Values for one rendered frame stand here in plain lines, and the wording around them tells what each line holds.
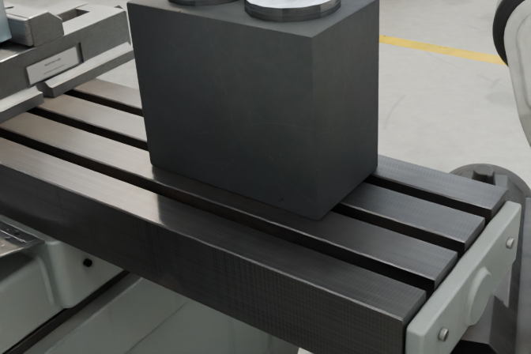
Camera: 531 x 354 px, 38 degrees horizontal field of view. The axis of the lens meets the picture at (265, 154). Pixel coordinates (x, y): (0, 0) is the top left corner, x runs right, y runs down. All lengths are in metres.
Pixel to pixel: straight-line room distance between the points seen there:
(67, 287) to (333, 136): 0.39
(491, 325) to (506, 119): 1.98
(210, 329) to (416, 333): 0.66
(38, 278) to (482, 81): 2.64
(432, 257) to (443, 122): 2.33
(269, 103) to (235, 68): 0.05
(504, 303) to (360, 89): 0.55
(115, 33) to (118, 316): 0.40
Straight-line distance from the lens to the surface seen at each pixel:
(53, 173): 0.89
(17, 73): 1.05
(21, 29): 1.05
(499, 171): 1.53
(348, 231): 0.73
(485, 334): 1.13
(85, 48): 1.12
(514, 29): 1.03
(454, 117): 3.06
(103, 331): 1.06
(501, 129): 3.00
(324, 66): 0.69
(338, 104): 0.72
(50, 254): 0.93
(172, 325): 1.18
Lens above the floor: 1.36
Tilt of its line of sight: 29 degrees down
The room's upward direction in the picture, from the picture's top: 4 degrees counter-clockwise
